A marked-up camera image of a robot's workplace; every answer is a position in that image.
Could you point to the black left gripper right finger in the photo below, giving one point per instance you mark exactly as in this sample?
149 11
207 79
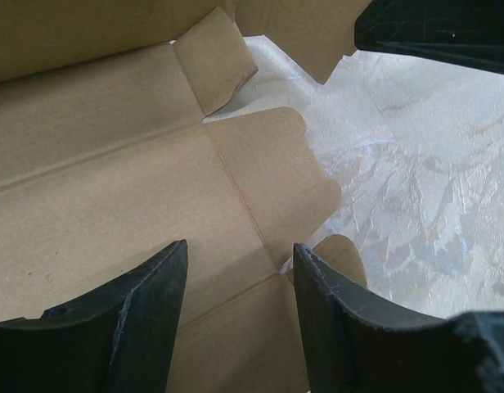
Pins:
357 341

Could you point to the brown cardboard paper box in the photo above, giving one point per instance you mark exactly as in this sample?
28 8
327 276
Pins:
107 157

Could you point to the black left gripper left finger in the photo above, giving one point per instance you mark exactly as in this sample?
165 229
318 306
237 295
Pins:
118 337

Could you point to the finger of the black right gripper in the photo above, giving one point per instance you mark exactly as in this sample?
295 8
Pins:
467 33

